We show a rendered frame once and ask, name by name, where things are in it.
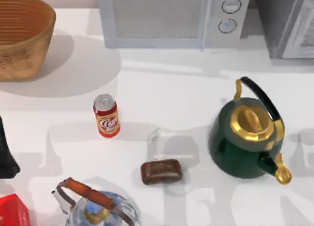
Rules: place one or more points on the red and white can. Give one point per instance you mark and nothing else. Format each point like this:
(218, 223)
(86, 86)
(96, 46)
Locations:
(107, 118)

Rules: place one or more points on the brown bread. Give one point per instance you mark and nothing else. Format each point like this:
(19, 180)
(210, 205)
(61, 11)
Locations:
(162, 171)

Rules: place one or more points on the pale microwave oven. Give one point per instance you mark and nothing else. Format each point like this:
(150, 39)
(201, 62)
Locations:
(157, 17)

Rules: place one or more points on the green and gold kettle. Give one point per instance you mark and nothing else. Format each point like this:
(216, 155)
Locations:
(243, 140)

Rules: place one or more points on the round microwave knob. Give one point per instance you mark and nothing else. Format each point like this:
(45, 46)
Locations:
(227, 26)
(231, 5)

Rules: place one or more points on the blue and white kettle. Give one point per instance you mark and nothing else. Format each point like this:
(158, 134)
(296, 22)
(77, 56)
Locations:
(98, 208)

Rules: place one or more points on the brown wicker basket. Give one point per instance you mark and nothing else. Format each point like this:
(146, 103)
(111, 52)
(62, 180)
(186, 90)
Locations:
(23, 44)

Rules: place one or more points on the red box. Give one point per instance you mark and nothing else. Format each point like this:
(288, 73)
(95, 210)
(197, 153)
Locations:
(13, 210)

